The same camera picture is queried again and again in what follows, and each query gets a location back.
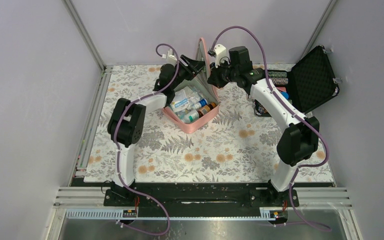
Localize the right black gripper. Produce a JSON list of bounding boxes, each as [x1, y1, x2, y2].
[[207, 58, 239, 90]]

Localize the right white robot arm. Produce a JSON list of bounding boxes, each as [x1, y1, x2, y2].
[[180, 46, 320, 206]]

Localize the white sachets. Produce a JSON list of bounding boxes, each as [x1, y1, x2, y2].
[[183, 86, 205, 104]]

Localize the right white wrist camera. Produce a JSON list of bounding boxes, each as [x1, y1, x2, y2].
[[208, 44, 230, 68]]

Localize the brown syrup bottle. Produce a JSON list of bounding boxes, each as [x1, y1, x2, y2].
[[197, 102, 217, 118]]

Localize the black poker chip case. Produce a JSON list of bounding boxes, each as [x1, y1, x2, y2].
[[268, 45, 340, 114]]

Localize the white plastic bottle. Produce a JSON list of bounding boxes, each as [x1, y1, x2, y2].
[[181, 109, 200, 124]]

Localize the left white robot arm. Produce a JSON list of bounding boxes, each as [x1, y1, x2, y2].
[[107, 60, 219, 206]]

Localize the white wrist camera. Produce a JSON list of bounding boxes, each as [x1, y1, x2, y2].
[[208, 44, 230, 68], [166, 48, 178, 66]]

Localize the pink medicine kit case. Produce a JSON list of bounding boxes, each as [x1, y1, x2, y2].
[[162, 37, 220, 134]]

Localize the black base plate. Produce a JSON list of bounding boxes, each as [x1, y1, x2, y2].
[[103, 183, 300, 218]]

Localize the small blue label bottle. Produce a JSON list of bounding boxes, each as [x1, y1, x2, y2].
[[191, 98, 208, 110]]

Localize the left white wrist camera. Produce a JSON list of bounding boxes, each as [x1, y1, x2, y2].
[[166, 48, 178, 66]]

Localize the floral table mat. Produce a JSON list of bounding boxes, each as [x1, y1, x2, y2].
[[79, 63, 335, 184]]

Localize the white blue gauze packet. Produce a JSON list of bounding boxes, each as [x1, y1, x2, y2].
[[169, 91, 190, 113]]

